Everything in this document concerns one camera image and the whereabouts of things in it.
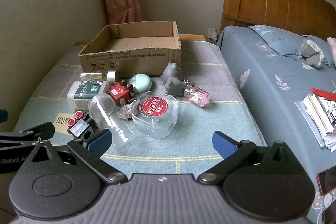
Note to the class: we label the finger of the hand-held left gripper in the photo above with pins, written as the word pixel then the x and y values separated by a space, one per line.
pixel 39 130
pixel 2 115

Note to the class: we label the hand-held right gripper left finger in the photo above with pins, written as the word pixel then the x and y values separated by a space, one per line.
pixel 101 141

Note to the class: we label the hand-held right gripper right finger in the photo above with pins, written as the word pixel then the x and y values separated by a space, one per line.
pixel 223 145

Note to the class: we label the black block with red knobs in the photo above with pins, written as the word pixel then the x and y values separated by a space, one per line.
pixel 84 130

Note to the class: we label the clear plastic round cup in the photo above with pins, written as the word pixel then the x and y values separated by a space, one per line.
pixel 101 107

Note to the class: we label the white bottle with green label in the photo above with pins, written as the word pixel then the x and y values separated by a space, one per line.
pixel 78 98

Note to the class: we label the grey cat figurine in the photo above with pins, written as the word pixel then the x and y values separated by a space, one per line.
pixel 173 82

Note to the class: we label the cardboard box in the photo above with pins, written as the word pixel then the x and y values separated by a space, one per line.
pixel 131 61

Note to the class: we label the tan printed card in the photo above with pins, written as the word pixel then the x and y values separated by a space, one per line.
pixel 61 121

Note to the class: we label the clear container with red label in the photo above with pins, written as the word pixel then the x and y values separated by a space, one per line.
pixel 155 108

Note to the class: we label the blue floral bed sheet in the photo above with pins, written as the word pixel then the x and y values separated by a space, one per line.
pixel 262 95

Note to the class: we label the small silver box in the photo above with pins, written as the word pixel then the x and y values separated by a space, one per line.
pixel 90 76

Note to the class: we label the small silver round tin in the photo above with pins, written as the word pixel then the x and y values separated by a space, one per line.
pixel 112 76

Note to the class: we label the mint green egg-shaped case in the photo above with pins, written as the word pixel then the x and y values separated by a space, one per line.
pixel 141 82

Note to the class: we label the clear plastic sleeve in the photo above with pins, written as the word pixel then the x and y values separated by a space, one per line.
pixel 304 113

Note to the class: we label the stack of papers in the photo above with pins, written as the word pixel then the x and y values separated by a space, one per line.
pixel 320 119

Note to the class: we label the red-edged phone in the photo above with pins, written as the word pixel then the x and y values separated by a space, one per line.
pixel 328 182

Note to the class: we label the wooden nightstand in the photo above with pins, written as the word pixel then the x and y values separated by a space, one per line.
pixel 191 37

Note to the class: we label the blue floral pillow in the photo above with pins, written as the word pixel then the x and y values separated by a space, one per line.
pixel 278 40

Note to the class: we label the dark flat device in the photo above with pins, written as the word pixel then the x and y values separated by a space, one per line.
pixel 330 214

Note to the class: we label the grey plush toy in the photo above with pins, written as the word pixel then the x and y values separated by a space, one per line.
pixel 308 49

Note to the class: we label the pink cloth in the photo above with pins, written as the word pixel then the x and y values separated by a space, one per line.
pixel 332 48

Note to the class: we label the white wall socket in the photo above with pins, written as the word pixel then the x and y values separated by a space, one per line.
pixel 211 30

